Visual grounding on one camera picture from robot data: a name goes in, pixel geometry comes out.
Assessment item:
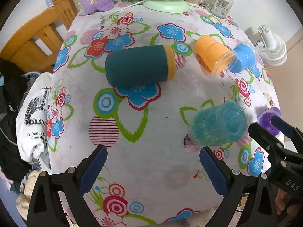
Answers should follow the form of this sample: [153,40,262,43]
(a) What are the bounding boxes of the clear cup teal scribbles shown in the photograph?
[191,101,247,147]

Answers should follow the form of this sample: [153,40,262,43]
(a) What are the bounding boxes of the purple plastic cup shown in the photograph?
[258,107,281,136]

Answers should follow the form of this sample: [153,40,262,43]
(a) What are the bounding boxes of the blue plastic cup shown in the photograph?
[228,43,256,73]

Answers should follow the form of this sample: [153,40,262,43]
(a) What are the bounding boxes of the orange plastic cup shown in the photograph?
[194,35,236,77]

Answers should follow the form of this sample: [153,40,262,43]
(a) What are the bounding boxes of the dark teal cup yellow rim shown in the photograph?
[105,45,177,87]

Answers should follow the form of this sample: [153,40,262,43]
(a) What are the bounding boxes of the dark clothes pile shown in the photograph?
[1,61,42,191]

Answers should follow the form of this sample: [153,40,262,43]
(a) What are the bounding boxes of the white small fan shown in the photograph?
[255,25,288,66]

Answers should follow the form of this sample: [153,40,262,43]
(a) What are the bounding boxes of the white printed t-shirt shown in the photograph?
[16,72,52,170]

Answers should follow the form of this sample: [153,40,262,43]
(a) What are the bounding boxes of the floral tablecloth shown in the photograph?
[47,0,279,226]

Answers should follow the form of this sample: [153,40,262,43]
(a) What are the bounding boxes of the wooden chair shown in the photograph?
[1,0,77,72]

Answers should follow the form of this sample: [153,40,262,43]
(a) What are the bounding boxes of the glass mason jar mug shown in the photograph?
[205,0,234,19]

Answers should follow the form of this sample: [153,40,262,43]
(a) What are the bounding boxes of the green desk fan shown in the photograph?
[142,0,189,13]

